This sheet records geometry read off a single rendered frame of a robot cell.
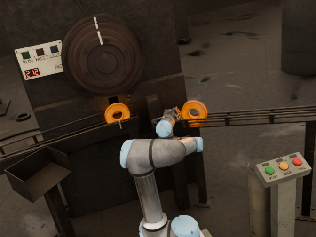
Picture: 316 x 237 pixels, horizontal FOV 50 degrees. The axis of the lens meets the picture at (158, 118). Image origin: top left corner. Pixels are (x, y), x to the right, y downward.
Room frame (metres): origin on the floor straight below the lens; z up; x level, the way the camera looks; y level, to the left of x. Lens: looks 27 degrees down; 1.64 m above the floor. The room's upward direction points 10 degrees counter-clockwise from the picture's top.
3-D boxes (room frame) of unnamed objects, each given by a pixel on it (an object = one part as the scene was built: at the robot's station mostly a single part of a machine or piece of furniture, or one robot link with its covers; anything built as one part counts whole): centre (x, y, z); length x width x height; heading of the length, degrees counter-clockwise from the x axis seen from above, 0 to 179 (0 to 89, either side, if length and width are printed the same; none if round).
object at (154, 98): (1.95, 0.02, 0.68); 0.11 x 0.08 x 0.24; 10
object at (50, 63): (1.94, 0.60, 1.15); 0.26 x 0.02 x 0.18; 100
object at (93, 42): (1.80, 0.23, 1.11); 0.28 x 0.06 x 0.28; 100
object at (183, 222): (1.09, -0.03, 0.49); 0.13 x 0.12 x 0.14; 71
